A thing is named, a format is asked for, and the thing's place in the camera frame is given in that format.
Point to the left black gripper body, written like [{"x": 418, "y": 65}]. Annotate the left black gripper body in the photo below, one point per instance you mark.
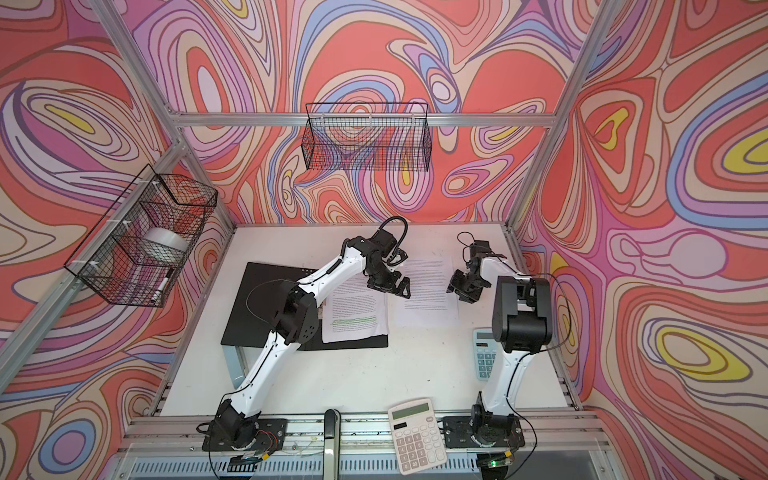
[{"x": 383, "y": 278}]

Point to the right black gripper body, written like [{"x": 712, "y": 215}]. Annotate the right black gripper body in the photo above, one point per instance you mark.
[{"x": 470, "y": 286}]

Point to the blue clip folder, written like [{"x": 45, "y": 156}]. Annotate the blue clip folder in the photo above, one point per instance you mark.
[{"x": 248, "y": 324}]

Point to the paper sheet with green highlight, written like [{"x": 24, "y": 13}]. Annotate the paper sheet with green highlight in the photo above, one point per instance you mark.
[{"x": 354, "y": 312}]

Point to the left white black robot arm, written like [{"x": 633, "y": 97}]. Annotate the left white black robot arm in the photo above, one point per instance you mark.
[{"x": 293, "y": 320}]

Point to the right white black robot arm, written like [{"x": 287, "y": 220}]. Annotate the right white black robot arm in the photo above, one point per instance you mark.
[{"x": 520, "y": 328}]

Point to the teal calculator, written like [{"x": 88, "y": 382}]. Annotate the teal calculator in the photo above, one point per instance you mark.
[{"x": 484, "y": 348}]

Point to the white desktop calculator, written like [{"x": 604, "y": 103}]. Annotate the white desktop calculator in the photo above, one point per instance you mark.
[{"x": 416, "y": 435}]

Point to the black white marker pen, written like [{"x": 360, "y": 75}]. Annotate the black white marker pen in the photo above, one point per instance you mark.
[{"x": 159, "y": 295}]

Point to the black wire basket back wall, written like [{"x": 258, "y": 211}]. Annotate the black wire basket back wall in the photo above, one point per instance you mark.
[{"x": 367, "y": 136}]

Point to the black wire basket wall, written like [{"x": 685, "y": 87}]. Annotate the black wire basket wall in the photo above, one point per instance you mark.
[
  {"x": 113, "y": 261},
  {"x": 367, "y": 136}
]

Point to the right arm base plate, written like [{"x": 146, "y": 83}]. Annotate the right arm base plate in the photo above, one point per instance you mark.
[{"x": 462, "y": 432}]

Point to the black centre post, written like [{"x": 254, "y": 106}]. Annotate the black centre post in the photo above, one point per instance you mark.
[{"x": 331, "y": 445}]

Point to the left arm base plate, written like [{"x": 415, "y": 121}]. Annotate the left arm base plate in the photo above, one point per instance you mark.
[{"x": 262, "y": 435}]

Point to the black wire basket left wall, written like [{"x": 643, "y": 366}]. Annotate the black wire basket left wall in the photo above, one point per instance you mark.
[{"x": 113, "y": 261}]

